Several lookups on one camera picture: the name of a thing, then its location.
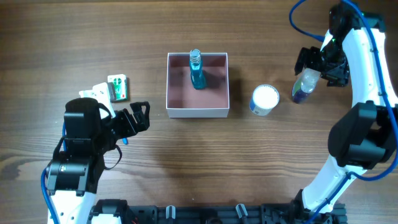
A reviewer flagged green soap box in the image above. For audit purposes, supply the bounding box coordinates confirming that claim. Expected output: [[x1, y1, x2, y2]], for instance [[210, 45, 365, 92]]
[[107, 74, 128, 101]]

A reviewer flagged teal mouthwash bottle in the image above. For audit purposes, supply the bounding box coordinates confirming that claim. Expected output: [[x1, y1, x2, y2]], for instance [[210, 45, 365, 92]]
[[189, 49, 206, 90]]

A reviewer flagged white pink-lined box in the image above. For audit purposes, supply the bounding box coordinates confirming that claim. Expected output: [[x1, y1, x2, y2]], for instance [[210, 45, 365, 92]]
[[165, 52, 230, 118]]

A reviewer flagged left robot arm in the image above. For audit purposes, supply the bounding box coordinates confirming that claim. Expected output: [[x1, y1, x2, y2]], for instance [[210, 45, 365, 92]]
[[41, 98, 150, 223]]

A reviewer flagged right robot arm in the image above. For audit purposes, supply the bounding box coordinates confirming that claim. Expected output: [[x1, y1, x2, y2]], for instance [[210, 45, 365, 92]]
[[292, 1, 397, 219]]

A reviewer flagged clear spray bottle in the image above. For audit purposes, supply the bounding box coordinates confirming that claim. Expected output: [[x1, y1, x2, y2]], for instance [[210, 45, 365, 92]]
[[292, 68, 320, 103]]

